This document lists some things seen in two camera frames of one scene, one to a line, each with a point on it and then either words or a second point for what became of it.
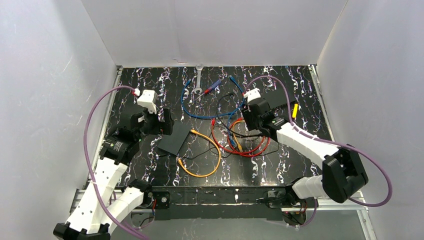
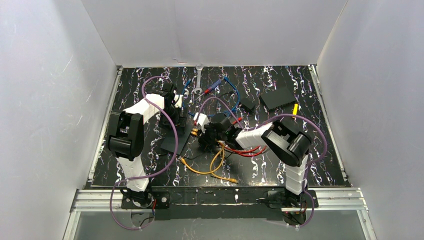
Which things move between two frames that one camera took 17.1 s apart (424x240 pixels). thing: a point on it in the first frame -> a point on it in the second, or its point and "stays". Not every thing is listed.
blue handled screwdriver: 217,83 stays
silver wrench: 198,87 stays
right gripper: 276,105 -> 208,133
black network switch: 172,143 stays
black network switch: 278,98 stays
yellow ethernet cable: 219,152 -> 212,173
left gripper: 166,120 -> 173,123
